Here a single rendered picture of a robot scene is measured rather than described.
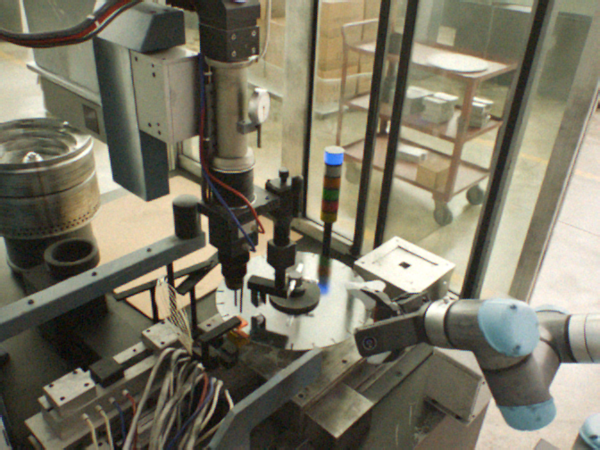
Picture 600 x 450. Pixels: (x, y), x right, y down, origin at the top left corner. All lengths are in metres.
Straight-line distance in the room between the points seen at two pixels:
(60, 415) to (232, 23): 0.74
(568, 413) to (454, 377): 1.32
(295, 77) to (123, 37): 0.81
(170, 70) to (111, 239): 1.01
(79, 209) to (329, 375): 0.78
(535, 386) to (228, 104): 0.59
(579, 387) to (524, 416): 1.76
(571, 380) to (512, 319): 1.86
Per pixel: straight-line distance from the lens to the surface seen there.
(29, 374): 1.41
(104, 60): 0.98
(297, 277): 1.16
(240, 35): 0.83
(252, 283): 1.11
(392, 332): 0.92
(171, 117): 0.86
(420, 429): 1.26
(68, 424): 1.16
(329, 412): 1.15
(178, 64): 0.85
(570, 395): 2.59
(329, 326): 1.13
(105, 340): 1.32
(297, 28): 1.60
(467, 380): 1.21
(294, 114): 1.67
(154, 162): 0.97
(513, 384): 0.85
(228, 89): 0.85
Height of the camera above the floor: 1.69
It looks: 32 degrees down
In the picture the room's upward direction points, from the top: 3 degrees clockwise
